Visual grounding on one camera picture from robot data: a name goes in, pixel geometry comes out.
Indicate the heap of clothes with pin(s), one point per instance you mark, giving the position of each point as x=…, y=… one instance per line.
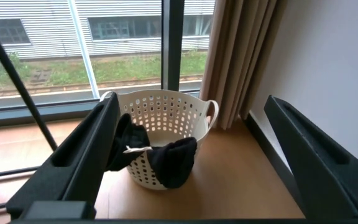
x=172, y=165

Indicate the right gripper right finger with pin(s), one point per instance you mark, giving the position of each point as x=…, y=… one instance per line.
x=331, y=186

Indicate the black clothes rack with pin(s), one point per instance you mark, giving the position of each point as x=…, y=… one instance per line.
x=14, y=77

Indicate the beige curtain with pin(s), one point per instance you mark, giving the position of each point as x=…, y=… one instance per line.
x=238, y=62

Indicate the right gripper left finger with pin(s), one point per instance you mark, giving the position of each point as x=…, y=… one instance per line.
x=76, y=174

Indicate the white laundry basket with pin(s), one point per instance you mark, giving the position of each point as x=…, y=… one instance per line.
x=166, y=112

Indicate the window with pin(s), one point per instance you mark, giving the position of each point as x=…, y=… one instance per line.
x=172, y=46

